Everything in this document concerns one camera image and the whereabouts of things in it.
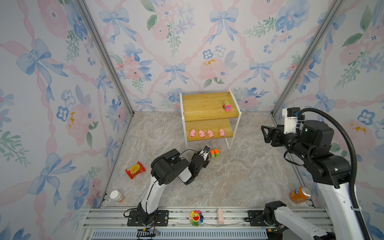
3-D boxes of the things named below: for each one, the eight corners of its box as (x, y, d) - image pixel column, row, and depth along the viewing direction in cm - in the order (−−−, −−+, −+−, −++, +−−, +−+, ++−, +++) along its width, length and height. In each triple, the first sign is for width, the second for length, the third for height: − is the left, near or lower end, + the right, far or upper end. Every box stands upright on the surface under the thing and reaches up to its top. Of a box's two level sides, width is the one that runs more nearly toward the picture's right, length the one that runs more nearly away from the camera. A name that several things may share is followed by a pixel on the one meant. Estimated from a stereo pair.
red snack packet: (131, 180, 88) (129, 178, 85) (126, 170, 92) (124, 168, 89) (146, 171, 92) (144, 168, 89) (141, 162, 95) (139, 159, 93)
